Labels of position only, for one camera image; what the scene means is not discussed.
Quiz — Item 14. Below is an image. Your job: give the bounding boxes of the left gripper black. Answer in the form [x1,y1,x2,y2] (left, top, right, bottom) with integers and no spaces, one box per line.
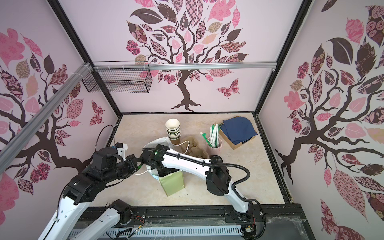
[104,154,144,184]

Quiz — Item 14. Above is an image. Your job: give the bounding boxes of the paper gift bag with handles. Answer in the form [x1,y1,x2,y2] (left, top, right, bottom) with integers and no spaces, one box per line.
[144,137,185,197]

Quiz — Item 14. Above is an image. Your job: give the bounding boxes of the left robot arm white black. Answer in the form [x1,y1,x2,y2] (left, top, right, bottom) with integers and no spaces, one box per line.
[39,147,140,240]

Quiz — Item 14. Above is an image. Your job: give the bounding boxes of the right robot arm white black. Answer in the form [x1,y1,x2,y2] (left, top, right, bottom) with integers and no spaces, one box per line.
[140,145,264,222]

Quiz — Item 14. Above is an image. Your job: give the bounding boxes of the brown pulp cup carrier stack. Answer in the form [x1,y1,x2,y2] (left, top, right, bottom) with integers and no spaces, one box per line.
[180,136,209,159]

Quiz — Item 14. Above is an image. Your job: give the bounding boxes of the stack of paper cups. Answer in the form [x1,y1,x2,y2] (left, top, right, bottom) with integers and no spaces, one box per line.
[166,119,181,145]

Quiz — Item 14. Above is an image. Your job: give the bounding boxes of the green wrapped straw leaning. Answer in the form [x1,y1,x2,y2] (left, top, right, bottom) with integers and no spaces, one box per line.
[200,132,213,148]

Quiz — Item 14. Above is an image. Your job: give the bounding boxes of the pink bucket straw holder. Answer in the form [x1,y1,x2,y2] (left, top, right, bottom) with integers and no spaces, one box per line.
[206,138,223,156]

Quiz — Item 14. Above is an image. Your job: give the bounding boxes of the cardboard box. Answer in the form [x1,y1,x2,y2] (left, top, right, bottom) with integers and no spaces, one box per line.
[218,128,258,150]

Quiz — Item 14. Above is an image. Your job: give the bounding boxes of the dark blue napkins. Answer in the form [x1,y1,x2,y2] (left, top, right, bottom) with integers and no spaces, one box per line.
[221,117,257,145]

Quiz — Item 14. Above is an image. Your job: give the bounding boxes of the black wire basket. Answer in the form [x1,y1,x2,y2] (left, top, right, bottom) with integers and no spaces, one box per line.
[82,60,153,94]

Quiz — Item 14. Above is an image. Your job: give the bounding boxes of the aluminium rail left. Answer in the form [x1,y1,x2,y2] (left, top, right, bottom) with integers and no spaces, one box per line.
[1,63,92,173]

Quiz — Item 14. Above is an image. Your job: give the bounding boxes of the white slotted cable duct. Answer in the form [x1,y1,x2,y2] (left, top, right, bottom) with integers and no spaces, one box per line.
[68,225,244,240]

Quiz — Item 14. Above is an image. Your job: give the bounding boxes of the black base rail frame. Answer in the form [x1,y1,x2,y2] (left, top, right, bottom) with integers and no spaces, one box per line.
[55,203,316,240]

